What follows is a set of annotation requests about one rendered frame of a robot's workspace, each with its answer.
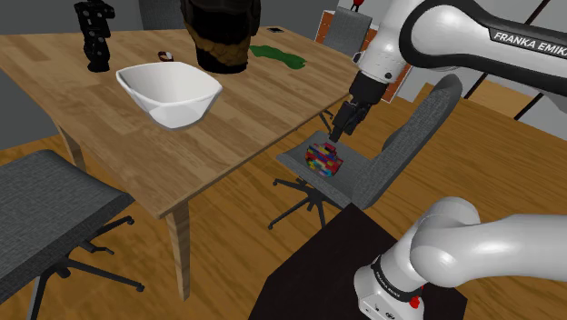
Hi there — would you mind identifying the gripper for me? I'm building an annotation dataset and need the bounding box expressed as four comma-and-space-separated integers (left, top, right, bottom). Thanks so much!
329, 70, 389, 144

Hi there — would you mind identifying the multicoloured block toy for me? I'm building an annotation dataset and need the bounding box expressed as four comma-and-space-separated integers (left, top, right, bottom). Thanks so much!
303, 141, 344, 179

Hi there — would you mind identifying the grey office chair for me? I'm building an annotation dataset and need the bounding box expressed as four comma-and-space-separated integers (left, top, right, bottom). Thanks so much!
138, 0, 187, 32
267, 73, 464, 232
0, 149, 146, 320
322, 5, 373, 59

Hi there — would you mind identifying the green flat cloth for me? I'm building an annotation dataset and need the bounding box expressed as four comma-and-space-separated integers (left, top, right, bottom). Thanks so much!
248, 44, 308, 70

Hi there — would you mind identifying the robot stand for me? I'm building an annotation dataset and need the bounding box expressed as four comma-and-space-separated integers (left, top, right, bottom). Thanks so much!
247, 202, 469, 320

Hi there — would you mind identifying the dark brown vase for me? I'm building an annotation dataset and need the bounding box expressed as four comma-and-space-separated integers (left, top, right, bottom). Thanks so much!
179, 0, 263, 75

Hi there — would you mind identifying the white bowl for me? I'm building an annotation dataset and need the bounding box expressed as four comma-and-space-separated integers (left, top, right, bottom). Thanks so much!
115, 61, 224, 131

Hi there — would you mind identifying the wooden table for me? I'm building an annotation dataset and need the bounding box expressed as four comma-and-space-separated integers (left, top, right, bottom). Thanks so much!
0, 25, 361, 303

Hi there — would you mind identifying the black robot figure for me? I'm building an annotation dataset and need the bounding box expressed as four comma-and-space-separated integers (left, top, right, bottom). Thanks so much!
73, 0, 116, 74

